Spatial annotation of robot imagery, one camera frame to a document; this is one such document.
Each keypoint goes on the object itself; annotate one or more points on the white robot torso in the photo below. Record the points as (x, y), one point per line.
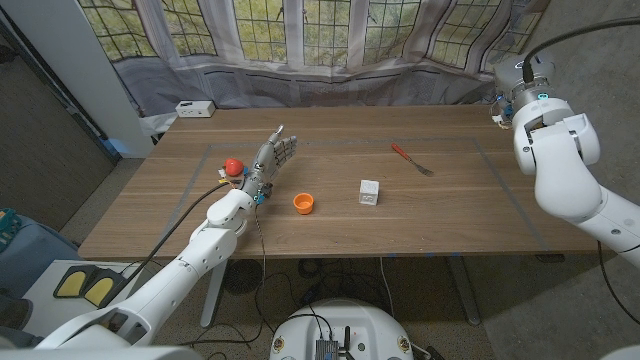
(100, 355)

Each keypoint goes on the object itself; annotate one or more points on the white power strip box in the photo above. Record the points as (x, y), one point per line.
(195, 109)

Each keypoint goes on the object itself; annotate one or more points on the grey electronics box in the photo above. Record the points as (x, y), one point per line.
(326, 350)

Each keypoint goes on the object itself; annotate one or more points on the white pillar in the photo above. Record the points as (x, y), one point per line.
(75, 60)

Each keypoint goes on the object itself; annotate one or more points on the round black fan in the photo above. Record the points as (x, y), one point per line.
(240, 277)

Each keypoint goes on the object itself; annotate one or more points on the blue seat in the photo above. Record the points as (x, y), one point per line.
(30, 255)

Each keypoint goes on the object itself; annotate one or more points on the teal object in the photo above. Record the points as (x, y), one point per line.
(7, 225)

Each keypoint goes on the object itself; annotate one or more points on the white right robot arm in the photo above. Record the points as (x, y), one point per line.
(560, 170)

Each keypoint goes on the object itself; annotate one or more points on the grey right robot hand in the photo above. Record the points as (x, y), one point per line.
(525, 77)

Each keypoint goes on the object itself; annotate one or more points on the grey table leg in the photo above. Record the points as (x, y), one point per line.
(465, 295)

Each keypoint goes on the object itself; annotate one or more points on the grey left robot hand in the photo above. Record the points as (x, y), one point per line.
(267, 161)

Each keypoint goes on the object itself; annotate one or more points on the white cube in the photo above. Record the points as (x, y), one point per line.
(369, 192)

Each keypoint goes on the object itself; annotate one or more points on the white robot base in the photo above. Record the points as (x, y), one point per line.
(340, 320)

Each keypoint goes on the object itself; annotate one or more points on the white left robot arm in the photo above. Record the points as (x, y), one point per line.
(212, 245)

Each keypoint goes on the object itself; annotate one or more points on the red toy tomato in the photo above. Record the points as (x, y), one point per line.
(233, 166)

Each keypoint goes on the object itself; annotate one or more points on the white table leg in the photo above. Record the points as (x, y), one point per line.
(212, 290)

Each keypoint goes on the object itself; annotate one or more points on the yellow black foot pedal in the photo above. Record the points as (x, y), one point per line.
(100, 289)
(72, 282)

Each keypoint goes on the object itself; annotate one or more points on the orange cup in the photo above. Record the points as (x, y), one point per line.
(303, 204)

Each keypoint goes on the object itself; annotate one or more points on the printed window backdrop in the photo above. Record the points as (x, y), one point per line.
(320, 50)

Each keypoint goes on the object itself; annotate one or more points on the white pedal platform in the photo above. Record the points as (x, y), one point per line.
(55, 315)

